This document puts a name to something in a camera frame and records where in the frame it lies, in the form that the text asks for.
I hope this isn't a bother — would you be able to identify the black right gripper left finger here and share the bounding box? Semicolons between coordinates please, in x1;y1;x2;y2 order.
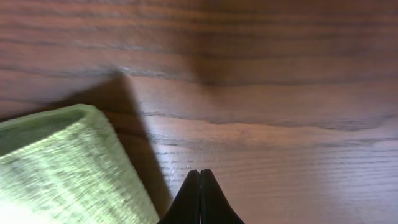
158;170;200;224

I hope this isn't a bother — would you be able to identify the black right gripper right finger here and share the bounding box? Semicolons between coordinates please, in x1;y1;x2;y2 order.
200;169;244;224

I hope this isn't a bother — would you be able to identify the light green microfiber cloth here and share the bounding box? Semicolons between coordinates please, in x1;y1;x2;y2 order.
1;105;159;224

